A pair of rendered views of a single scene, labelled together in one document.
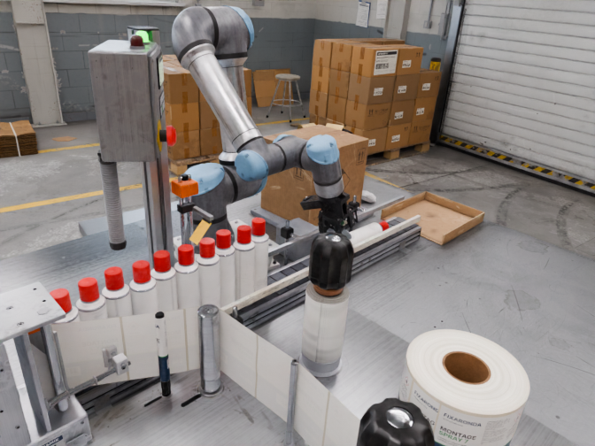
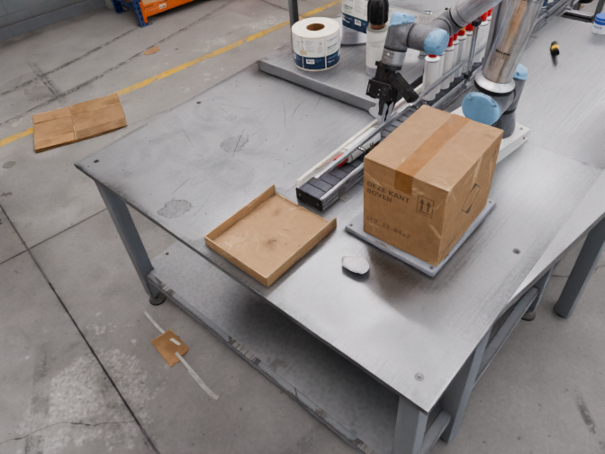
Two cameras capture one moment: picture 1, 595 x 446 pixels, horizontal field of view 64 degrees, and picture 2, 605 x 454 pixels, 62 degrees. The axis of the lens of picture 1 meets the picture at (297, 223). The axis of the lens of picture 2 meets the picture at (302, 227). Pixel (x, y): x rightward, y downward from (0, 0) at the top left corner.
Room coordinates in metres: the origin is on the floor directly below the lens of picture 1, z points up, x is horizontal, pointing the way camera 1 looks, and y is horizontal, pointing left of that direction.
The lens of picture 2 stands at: (2.70, -0.38, 1.91)
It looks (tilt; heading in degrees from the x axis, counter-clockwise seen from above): 44 degrees down; 182
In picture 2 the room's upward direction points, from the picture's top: 6 degrees counter-clockwise
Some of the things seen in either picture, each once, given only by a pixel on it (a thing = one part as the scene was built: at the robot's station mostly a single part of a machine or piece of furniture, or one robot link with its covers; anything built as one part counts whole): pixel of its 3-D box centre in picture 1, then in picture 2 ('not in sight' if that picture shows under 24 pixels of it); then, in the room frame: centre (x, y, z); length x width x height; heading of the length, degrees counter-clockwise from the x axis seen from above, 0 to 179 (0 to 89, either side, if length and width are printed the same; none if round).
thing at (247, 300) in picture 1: (309, 270); (396, 106); (1.09, -0.04, 0.91); 1.07 x 0.01 x 0.02; 136
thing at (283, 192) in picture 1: (313, 173); (429, 183); (1.62, -0.05, 0.99); 0.30 x 0.24 x 0.27; 138
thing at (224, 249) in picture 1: (223, 271); (446, 62); (0.94, 0.16, 0.98); 0.05 x 0.05 x 0.20
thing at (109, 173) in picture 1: (112, 201); not in sight; (0.86, 0.37, 1.18); 0.04 x 0.04 x 0.21
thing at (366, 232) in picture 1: (365, 234); (356, 148); (1.32, -0.21, 0.91); 0.20 x 0.05 x 0.05; 134
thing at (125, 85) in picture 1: (133, 99); not in sight; (0.89, 0.32, 1.38); 0.17 x 0.10 x 0.19; 11
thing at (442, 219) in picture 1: (433, 215); (271, 231); (1.62, -0.51, 0.85); 0.30 x 0.26 x 0.04; 136
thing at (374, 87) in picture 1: (373, 99); not in sight; (5.18, -0.73, 0.57); 1.20 x 0.85 x 1.14; 130
